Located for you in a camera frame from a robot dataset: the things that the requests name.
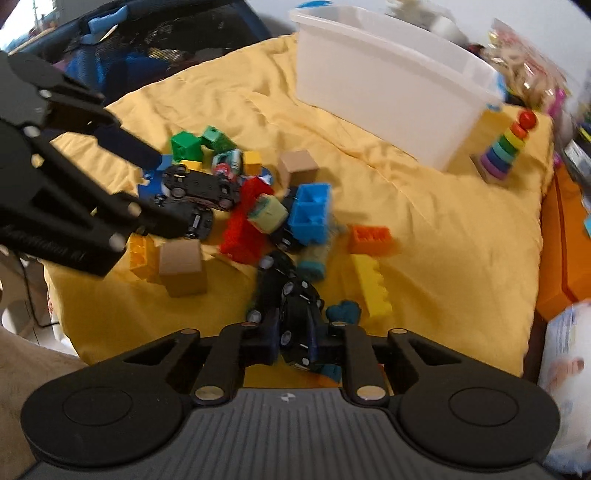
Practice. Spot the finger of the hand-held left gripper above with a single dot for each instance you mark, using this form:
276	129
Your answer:
122	207
134	147

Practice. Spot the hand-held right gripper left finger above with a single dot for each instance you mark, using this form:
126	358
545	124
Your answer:
272	339

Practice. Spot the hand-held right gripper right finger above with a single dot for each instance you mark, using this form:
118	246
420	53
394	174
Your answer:
355	353

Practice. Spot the wooden cube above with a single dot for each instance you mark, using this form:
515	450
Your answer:
298	168
182	267

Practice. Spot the green red racing toy car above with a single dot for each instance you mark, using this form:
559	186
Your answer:
227	164

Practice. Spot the white plastic storage bin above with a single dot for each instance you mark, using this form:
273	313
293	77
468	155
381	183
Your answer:
383	87

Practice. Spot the small blue building block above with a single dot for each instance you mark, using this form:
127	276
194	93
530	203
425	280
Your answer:
151	177

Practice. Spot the dark teal toy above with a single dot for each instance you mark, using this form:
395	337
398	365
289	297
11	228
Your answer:
344	311

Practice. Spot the green cube building block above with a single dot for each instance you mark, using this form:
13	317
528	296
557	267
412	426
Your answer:
187	146

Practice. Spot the yellow studded building block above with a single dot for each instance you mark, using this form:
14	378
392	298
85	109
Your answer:
141	258

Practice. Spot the white plastic furniture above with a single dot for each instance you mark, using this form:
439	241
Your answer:
18	304

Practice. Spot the long yellow building block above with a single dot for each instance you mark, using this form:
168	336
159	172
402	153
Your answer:
373	288

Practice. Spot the green open building block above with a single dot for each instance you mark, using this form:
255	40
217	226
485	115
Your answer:
218	137

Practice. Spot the teal and yellow toy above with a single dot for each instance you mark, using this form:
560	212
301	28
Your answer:
314	263

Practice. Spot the dark blue mesh basket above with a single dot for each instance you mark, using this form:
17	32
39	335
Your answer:
152	41

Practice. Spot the red building block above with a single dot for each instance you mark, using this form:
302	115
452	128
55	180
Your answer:
240	230

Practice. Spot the orange building block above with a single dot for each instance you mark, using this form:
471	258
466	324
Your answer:
371	240

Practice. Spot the small yellow building block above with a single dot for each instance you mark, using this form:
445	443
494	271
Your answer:
252	162

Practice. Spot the frog print eraser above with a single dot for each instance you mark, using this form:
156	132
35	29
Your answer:
268	214

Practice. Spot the large blue building block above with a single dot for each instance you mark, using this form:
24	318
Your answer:
309	214

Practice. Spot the beige fluffy rug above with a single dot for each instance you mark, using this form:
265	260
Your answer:
32	378

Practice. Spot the blue round disc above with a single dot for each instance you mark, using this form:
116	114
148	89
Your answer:
267	177

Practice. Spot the yellow blanket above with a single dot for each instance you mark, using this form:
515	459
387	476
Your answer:
438	240

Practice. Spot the white wet wipes pack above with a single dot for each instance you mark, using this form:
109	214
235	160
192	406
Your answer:
570	387

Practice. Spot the orange box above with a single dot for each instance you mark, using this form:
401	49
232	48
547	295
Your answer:
563	240

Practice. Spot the pale plush toy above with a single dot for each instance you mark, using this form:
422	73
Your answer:
415	11

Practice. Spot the bag of wooden pieces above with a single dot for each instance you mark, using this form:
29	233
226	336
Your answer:
526	69

